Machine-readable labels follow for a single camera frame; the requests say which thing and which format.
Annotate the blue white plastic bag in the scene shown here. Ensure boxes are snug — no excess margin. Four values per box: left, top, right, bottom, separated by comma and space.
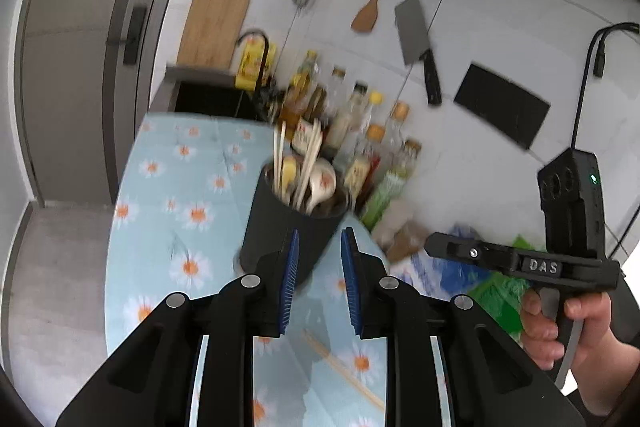
395, 224, 496, 299

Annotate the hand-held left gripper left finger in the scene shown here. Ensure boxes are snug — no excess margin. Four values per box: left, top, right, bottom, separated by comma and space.
55, 228, 301, 427

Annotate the yellow dish soap bottle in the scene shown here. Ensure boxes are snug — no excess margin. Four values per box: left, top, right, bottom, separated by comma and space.
235, 44, 277, 90

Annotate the green packet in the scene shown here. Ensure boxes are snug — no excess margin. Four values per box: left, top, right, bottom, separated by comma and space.
470, 234, 532, 344

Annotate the wooden cutting board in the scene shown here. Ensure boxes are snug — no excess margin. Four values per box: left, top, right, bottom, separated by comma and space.
177, 0, 251, 70

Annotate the black sink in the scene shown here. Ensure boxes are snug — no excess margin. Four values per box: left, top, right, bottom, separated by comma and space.
167, 66, 272, 122

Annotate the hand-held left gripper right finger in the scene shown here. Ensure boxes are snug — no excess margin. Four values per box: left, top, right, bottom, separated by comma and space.
341, 227, 586, 427

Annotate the person's right hand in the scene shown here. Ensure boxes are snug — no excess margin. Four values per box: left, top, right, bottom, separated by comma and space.
520, 289, 614, 371

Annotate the black cable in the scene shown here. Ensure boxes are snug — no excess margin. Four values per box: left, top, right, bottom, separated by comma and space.
571, 22, 640, 152

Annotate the grey door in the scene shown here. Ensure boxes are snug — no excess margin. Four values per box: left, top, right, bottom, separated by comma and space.
15, 0, 211, 208

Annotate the row of condiment bottles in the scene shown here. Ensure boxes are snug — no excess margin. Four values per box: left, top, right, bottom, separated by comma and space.
277, 49, 423, 233

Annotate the large white ceramic spoon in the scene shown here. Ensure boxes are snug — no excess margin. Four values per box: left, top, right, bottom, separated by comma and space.
307, 158, 337, 214

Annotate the daisy print tablecloth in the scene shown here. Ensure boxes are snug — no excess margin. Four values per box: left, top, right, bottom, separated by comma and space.
102, 112, 451, 427

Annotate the black faucet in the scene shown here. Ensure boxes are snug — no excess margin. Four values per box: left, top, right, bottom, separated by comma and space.
235, 30, 271, 98

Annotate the cardboard box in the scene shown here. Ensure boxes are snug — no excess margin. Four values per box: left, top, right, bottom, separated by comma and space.
382, 219, 432, 264

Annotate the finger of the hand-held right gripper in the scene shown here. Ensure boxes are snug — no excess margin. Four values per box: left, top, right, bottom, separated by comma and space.
423, 231, 517, 276

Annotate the black utensil holder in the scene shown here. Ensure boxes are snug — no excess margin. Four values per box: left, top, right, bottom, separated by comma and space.
239, 161, 350, 285

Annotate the small white ceramic spoon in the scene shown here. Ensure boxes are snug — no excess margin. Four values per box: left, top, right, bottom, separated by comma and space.
281, 156, 299, 200

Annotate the steel cleaver black handle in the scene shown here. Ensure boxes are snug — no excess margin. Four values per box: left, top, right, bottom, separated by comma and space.
394, 0, 444, 106

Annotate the black wall panel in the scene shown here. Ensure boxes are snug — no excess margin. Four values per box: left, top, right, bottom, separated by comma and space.
453, 63, 552, 151

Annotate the black door handle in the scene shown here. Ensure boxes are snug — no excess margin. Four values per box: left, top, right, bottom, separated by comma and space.
122, 6, 148, 67

